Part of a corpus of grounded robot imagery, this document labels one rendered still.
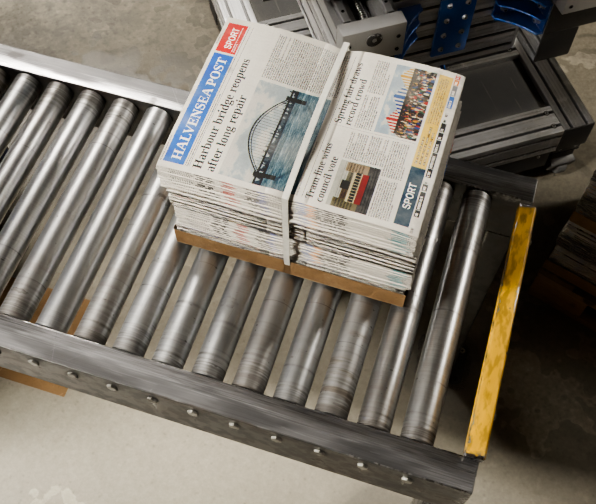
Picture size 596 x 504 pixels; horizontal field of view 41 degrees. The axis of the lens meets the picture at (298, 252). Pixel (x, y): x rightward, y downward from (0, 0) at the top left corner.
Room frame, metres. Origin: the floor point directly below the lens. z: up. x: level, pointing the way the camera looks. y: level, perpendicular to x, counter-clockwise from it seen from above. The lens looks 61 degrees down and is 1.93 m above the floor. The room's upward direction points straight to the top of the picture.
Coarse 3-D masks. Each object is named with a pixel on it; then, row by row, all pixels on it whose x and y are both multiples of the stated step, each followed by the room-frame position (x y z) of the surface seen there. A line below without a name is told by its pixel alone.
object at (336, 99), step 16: (336, 48) 0.85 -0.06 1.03; (320, 64) 0.82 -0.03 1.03; (352, 64) 0.82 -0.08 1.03; (320, 80) 0.79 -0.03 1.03; (336, 80) 0.79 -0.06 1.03; (352, 80) 0.79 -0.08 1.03; (304, 96) 0.76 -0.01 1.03; (336, 96) 0.76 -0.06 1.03; (304, 112) 0.73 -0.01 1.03; (336, 112) 0.73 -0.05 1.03; (304, 128) 0.70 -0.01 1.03; (320, 128) 0.70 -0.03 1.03; (288, 144) 0.67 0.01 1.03; (320, 144) 0.67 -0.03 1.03; (288, 160) 0.64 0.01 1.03; (304, 160) 0.64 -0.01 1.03; (320, 160) 0.64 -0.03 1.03; (272, 176) 0.62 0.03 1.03; (288, 176) 0.62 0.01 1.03; (304, 176) 0.62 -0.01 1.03; (272, 192) 0.59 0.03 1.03; (304, 192) 0.59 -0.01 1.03; (272, 208) 0.59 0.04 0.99; (288, 208) 0.58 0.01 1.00; (304, 208) 0.57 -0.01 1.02; (272, 224) 0.59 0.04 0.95; (304, 224) 0.57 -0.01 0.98; (272, 240) 0.60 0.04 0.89; (304, 240) 0.58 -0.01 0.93; (272, 256) 0.60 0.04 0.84; (304, 256) 0.58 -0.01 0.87
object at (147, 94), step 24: (0, 48) 1.06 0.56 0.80; (24, 72) 1.01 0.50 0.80; (48, 72) 1.00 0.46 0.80; (72, 72) 1.00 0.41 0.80; (96, 72) 1.00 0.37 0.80; (120, 96) 0.95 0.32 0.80; (144, 96) 0.95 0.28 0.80; (168, 96) 0.95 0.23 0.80; (456, 168) 0.79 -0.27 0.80; (480, 168) 0.79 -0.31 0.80; (456, 192) 0.76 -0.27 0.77; (504, 192) 0.74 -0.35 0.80; (528, 192) 0.74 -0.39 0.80; (456, 216) 0.76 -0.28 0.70; (504, 216) 0.73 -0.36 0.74
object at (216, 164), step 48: (240, 48) 0.84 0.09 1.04; (288, 48) 0.84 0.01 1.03; (192, 96) 0.75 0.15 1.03; (240, 96) 0.75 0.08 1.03; (288, 96) 0.76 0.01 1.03; (192, 144) 0.67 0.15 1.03; (240, 144) 0.67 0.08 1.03; (192, 192) 0.62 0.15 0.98; (240, 192) 0.60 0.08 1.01; (240, 240) 0.61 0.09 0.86
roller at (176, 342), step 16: (208, 256) 0.62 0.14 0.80; (224, 256) 0.63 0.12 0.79; (192, 272) 0.59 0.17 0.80; (208, 272) 0.59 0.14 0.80; (192, 288) 0.56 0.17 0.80; (208, 288) 0.57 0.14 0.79; (176, 304) 0.54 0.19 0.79; (192, 304) 0.54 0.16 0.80; (208, 304) 0.55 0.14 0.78; (176, 320) 0.51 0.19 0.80; (192, 320) 0.51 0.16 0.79; (176, 336) 0.48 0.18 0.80; (192, 336) 0.49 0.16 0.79; (160, 352) 0.46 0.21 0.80; (176, 352) 0.46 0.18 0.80
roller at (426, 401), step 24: (480, 192) 0.74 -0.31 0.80; (480, 216) 0.70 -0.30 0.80; (456, 240) 0.65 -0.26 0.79; (480, 240) 0.66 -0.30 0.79; (456, 264) 0.61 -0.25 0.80; (456, 288) 0.56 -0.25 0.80; (432, 312) 0.53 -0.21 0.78; (456, 312) 0.52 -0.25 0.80; (432, 336) 0.48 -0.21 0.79; (456, 336) 0.49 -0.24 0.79; (432, 360) 0.44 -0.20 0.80; (432, 384) 0.40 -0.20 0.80; (408, 408) 0.37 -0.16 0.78; (432, 408) 0.37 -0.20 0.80; (408, 432) 0.33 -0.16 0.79; (432, 432) 0.34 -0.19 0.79
